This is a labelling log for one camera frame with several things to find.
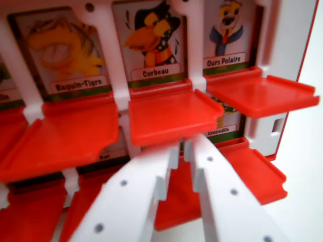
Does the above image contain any red flap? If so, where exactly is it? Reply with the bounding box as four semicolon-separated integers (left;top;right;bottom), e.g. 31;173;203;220
128;78;225;147
153;156;202;232
216;137;288;205
0;92;120;184
205;66;320;119

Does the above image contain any red flap below Crocodile card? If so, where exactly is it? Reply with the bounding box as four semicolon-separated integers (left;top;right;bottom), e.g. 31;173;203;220
216;137;288;205

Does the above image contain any red flap below Rat card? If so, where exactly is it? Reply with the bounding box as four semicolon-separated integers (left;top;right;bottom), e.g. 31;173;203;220
153;156;202;232

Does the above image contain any red flap below Requin-Tigre card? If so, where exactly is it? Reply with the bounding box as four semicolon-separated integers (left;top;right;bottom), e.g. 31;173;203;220
0;92;120;184

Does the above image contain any red flap below Ours Polaire card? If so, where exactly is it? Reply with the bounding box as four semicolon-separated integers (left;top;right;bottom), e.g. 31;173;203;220
205;66;320;119

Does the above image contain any Rat picture card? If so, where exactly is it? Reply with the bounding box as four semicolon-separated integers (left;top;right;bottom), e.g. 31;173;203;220
96;126;131;165

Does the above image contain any Crocodile picture card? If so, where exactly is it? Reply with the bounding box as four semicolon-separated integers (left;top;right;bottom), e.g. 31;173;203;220
206;93;247;145

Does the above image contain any Requin-Tigre picture card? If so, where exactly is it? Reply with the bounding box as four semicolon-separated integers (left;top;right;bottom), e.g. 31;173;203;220
8;7;112;102

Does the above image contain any Corbeau picture card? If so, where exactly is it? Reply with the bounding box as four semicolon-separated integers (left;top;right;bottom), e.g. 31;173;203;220
112;0;189;88

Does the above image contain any Ours Polaire picture card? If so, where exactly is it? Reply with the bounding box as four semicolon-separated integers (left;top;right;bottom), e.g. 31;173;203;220
202;0;258;76

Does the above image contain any red and white game board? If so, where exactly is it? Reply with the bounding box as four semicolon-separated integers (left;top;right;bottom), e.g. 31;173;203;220
0;0;320;242

